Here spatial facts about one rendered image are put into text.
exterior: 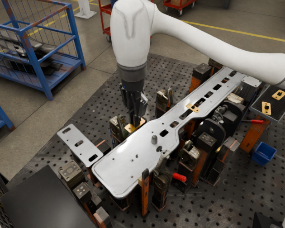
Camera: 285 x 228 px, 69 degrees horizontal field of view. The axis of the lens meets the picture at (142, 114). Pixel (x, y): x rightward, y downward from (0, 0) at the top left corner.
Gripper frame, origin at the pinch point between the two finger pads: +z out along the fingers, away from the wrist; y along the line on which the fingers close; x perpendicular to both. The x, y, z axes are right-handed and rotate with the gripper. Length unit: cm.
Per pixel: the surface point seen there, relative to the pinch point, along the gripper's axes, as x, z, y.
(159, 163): 1.5, 14.3, -15.2
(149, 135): -14.2, 28.8, 4.8
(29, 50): -22, 56, 185
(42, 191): 39.8, 25.5, 15.1
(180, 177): 0.3, 14.5, -24.4
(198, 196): -19, 59, -30
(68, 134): 15.7, 28.6, 35.9
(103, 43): -163, 129, 254
